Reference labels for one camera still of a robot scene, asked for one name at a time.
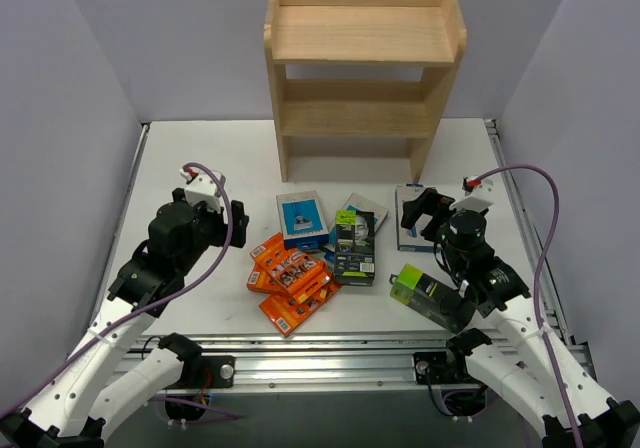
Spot blue Harry's razor box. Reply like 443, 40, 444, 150
276, 190, 329, 251
321, 193, 389, 264

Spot black green gillette box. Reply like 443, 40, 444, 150
333, 209, 376, 286
389, 264, 475, 334

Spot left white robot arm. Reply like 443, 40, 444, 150
1, 189, 249, 447

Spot wooden three-tier shelf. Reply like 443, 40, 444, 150
264, 0, 468, 181

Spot white Harry's razor blister pack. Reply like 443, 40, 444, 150
394, 183, 443, 253

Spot orange razor pack left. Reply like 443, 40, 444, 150
246, 264, 282, 295

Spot orange razor pack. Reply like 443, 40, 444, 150
246, 264, 282, 295
259, 281, 342, 337
250, 232, 330, 304

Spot orange razor pack top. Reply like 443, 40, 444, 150
250, 232, 330, 304

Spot orange razor pack front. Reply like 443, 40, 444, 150
259, 281, 342, 337

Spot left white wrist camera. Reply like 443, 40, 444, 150
179, 168, 222, 214

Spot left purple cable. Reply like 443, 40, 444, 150
0, 162, 232, 414

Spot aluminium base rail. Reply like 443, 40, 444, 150
119, 331, 596, 394

